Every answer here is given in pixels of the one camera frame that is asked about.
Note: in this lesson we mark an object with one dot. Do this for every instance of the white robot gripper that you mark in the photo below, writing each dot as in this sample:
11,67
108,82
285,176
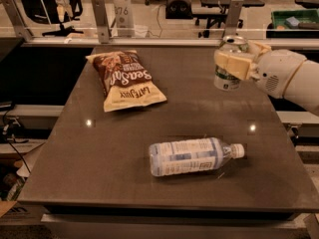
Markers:
278,71

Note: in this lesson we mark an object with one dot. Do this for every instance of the green silver 7up can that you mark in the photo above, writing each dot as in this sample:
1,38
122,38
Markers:
224,80

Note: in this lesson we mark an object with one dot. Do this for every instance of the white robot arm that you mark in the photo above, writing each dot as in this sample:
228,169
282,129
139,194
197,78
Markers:
303,88

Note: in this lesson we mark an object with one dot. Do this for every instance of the white numbered robot base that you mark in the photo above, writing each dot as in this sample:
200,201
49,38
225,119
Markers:
124,18

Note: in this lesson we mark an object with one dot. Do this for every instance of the green plastic bin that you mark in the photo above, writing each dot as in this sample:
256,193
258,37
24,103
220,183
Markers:
294,24

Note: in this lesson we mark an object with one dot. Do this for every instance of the dark background desk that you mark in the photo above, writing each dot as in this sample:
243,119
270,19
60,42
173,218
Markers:
220,18

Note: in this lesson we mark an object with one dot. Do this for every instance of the clear plastic water bottle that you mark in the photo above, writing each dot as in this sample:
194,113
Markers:
192,155

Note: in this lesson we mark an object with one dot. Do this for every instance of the brown cream chip bag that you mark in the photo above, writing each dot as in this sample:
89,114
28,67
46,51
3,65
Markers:
125,80

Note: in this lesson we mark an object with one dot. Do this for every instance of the black tripod stand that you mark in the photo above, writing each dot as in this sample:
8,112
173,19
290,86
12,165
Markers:
66,11

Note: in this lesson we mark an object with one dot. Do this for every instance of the right metal railing post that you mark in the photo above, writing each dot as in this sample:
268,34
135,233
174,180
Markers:
232,18

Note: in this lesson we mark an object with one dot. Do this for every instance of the metal railing post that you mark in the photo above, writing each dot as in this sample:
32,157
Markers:
20,28
232,18
101,18

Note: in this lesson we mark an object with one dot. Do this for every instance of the middle metal railing post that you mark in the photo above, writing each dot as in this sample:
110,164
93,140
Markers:
101,18

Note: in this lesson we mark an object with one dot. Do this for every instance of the left metal railing post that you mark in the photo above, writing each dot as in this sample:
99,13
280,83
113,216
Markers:
20,28

